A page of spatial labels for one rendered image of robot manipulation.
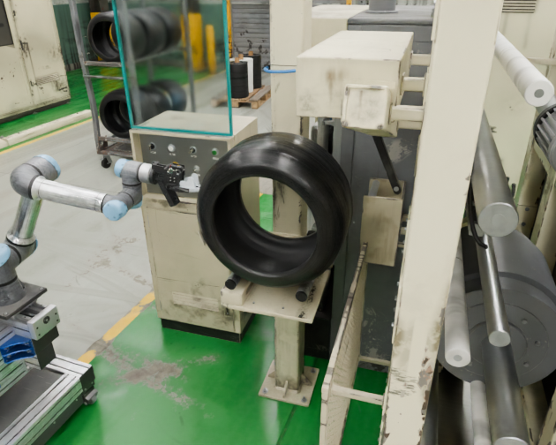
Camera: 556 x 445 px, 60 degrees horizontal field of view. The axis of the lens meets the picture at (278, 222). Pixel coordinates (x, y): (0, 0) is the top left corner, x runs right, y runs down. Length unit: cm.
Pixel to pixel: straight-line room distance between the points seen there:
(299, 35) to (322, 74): 65
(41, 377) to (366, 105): 214
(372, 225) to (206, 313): 133
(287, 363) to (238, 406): 33
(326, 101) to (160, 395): 195
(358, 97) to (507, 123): 373
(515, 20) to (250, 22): 763
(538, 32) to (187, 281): 340
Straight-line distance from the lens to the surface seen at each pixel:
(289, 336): 243
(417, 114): 119
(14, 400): 267
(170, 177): 186
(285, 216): 207
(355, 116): 110
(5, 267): 230
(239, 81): 814
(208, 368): 284
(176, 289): 289
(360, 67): 118
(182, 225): 264
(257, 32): 1139
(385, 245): 196
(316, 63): 120
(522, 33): 465
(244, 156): 162
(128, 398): 278
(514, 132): 481
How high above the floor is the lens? 195
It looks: 27 degrees down
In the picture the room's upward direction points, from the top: straight up
